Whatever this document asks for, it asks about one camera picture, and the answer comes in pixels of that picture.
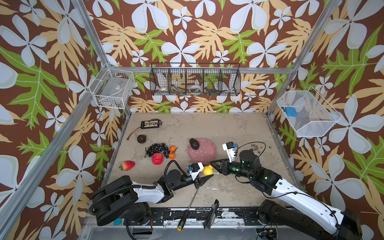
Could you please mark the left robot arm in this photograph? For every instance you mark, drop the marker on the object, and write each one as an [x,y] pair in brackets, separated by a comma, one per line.
[128,200]

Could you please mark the black wire basket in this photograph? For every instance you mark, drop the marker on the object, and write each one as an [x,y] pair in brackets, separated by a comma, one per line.
[211,79]

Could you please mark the white mesh basket right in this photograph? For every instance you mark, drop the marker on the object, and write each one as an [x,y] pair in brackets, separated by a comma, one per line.
[316,116]

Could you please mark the black clamp bracket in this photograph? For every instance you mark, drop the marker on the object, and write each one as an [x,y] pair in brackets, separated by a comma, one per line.
[212,215]

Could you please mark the teal handled tool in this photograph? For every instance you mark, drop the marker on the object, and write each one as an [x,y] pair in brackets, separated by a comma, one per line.
[117,222]

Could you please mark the dark avocado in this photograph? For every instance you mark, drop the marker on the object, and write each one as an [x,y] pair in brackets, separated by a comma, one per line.
[195,145]

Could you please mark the red tomato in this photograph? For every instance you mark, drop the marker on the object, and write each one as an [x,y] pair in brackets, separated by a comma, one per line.
[157,159]

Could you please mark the pink dotted plate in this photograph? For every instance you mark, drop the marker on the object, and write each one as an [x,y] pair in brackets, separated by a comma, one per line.
[206,152]

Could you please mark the yellow handled screwdriver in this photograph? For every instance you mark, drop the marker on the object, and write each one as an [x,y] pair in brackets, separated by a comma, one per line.
[183,219]

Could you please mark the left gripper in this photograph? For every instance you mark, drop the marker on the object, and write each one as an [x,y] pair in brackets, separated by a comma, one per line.
[201,181]

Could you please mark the red mango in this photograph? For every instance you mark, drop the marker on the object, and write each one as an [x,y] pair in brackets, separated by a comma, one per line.
[127,165]

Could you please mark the blue object in basket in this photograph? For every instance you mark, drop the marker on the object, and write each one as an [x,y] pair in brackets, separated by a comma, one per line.
[291,112]

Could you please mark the black mounting rail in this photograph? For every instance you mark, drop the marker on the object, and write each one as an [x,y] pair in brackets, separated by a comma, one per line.
[247,216]

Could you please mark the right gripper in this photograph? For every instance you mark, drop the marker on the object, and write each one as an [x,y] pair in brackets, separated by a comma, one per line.
[225,167]

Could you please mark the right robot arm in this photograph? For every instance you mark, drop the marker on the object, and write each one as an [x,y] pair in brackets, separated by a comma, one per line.
[287,205]

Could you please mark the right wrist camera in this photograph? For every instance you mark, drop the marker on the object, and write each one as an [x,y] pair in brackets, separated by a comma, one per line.
[231,149]

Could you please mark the yellow pear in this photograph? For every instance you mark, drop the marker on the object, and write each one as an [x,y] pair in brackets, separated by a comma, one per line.
[208,170]

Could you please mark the black grape bunch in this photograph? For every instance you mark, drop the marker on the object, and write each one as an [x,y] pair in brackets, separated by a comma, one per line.
[161,149]

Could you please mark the white wire basket left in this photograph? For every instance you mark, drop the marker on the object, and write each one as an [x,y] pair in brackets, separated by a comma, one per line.
[111,88]

